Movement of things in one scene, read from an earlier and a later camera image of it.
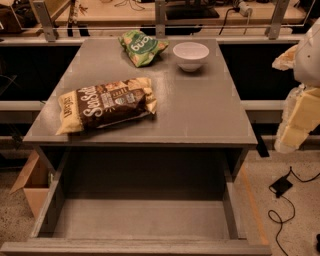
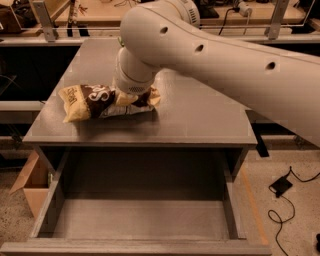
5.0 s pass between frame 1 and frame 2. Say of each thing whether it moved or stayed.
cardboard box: stayed
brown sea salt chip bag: moved
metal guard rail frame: stayed
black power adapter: stayed
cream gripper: moved
